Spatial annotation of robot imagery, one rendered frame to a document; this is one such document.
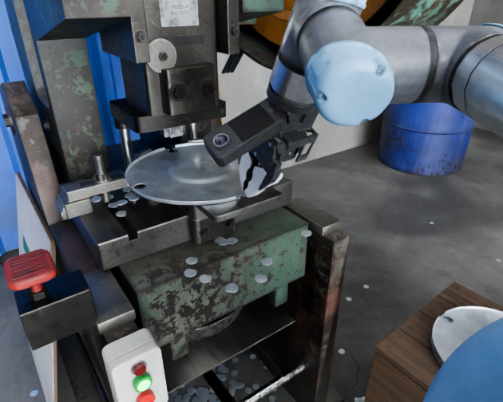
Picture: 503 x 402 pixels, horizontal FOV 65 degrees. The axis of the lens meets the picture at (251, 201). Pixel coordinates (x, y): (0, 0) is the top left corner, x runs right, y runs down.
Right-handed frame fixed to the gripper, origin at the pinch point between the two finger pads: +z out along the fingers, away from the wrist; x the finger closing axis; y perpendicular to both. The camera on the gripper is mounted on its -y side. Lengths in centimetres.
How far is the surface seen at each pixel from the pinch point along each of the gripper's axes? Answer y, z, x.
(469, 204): 186, 85, -4
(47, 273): -31.6, 4.3, 0.5
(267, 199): 2.9, 0.3, -2.7
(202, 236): -3.6, 15.4, 3.2
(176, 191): -8.1, 5.1, 8.0
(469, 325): 50, 28, -40
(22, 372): -42, 100, 26
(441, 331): 43, 29, -37
